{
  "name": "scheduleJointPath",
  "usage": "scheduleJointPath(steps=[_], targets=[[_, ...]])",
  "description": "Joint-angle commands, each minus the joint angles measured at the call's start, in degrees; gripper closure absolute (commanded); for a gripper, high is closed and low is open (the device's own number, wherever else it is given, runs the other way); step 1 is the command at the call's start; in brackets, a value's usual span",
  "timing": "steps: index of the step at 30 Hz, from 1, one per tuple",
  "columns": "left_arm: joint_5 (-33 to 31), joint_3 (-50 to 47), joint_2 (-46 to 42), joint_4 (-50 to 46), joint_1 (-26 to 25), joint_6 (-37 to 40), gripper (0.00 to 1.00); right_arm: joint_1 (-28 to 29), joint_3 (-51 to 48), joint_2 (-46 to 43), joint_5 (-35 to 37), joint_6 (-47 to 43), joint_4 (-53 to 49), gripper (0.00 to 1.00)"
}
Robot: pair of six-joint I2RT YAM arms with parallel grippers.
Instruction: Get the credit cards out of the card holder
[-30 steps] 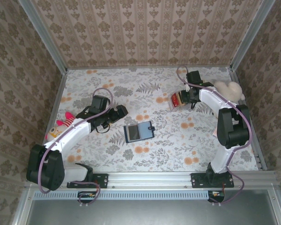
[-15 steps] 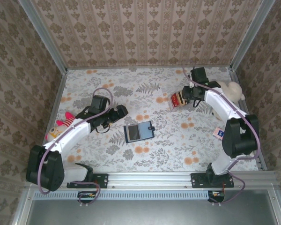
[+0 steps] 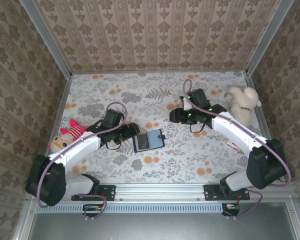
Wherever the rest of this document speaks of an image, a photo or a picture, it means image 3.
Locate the aluminium table end rail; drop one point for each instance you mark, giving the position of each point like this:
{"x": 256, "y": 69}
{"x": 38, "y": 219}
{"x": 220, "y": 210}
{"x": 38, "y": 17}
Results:
{"x": 160, "y": 72}

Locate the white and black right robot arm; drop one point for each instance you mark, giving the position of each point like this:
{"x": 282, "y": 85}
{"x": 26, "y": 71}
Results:
{"x": 235, "y": 130}

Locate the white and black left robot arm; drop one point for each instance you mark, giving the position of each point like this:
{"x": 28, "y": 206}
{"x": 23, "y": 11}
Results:
{"x": 75, "y": 147}

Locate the aluminium mounting rail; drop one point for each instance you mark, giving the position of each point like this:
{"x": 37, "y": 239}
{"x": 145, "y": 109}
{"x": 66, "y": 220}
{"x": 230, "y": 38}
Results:
{"x": 160, "y": 191}

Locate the pink striped plush toy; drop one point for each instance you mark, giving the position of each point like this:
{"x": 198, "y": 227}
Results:
{"x": 72, "y": 131}

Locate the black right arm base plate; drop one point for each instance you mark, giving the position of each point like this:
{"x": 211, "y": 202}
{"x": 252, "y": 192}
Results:
{"x": 211, "y": 192}

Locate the white plush dog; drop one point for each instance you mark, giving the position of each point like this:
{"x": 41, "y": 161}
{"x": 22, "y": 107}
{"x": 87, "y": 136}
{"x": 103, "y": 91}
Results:
{"x": 240, "y": 102}

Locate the blue card holder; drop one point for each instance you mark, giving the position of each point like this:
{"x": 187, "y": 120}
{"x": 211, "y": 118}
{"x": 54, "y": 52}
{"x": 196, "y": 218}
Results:
{"x": 152, "y": 140}

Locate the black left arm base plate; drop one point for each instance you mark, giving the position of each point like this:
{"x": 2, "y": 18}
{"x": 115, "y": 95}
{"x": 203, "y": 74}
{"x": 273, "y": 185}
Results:
{"x": 110, "y": 193}

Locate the aluminium frame post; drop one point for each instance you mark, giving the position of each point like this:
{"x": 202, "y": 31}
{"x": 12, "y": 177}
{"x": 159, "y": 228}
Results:
{"x": 47, "y": 37}
{"x": 268, "y": 37}

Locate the aluminium table side rail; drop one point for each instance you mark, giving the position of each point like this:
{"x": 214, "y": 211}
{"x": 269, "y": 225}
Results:
{"x": 62, "y": 100}
{"x": 250, "y": 81}

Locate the black connector board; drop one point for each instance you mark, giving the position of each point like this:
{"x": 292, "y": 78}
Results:
{"x": 91, "y": 208}
{"x": 230, "y": 207}

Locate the white and red loose card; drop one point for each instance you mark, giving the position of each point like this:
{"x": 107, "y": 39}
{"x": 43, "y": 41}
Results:
{"x": 233, "y": 145}

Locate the grey metal panel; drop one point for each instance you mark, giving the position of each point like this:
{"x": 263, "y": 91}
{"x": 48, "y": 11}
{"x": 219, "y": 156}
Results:
{"x": 160, "y": 227}

